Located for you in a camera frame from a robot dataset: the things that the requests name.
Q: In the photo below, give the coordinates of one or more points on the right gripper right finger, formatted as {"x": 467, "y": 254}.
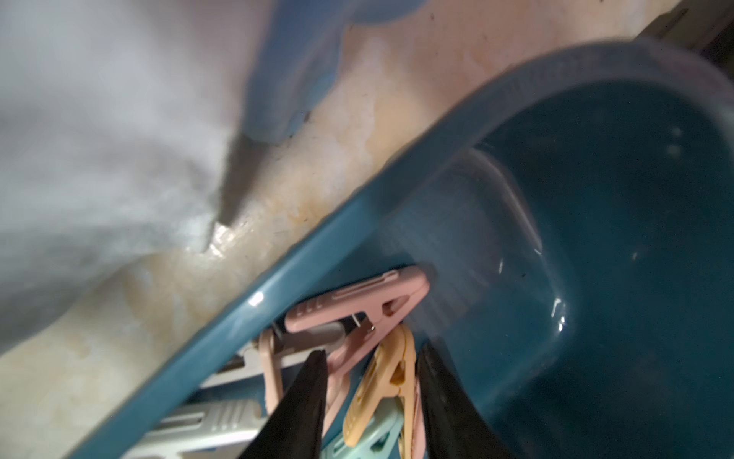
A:
{"x": 453, "y": 427}

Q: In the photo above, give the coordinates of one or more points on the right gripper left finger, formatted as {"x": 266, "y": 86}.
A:
{"x": 295, "y": 429}

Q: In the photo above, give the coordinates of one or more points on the pink clothespin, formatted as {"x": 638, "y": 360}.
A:
{"x": 385, "y": 300}
{"x": 274, "y": 390}

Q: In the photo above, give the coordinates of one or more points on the white printed t-shirt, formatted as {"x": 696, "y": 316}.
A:
{"x": 116, "y": 121}

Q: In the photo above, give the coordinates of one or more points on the mint green clothespin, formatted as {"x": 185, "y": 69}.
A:
{"x": 379, "y": 438}

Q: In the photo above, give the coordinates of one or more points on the yellow clothespin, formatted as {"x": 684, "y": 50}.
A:
{"x": 390, "y": 374}

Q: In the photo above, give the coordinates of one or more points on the pink clothespin in bin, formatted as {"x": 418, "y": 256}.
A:
{"x": 385, "y": 300}

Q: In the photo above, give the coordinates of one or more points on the dark teal clothespin bin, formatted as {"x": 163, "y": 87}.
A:
{"x": 575, "y": 219}

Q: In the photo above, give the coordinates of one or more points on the light blue cloth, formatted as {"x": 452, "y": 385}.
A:
{"x": 299, "y": 60}

